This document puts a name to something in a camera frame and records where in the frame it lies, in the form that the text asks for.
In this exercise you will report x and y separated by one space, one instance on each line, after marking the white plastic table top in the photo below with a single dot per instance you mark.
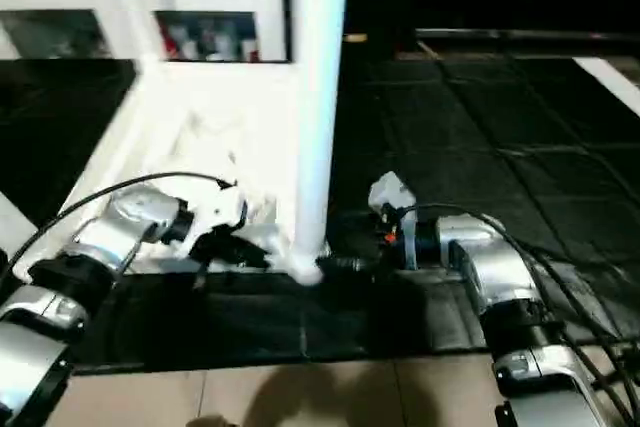
200 137

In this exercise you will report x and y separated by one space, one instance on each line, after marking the small brown tag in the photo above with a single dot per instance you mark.
354 38

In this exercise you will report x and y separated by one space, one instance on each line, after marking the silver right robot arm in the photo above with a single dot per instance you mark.
500 277

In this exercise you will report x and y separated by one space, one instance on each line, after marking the dark rounded object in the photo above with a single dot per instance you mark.
210 422

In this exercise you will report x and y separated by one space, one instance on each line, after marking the black work mat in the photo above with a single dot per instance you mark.
480 247

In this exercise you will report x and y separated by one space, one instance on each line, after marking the flat white board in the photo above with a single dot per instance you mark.
610 79

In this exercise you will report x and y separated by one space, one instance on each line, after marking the long black bar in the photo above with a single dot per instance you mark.
540 37

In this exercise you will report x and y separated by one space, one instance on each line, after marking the white glass-door cabinet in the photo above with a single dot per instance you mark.
220 2

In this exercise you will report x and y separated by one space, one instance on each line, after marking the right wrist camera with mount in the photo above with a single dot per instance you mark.
390 195

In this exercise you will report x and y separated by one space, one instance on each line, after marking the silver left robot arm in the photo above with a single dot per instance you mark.
100 247

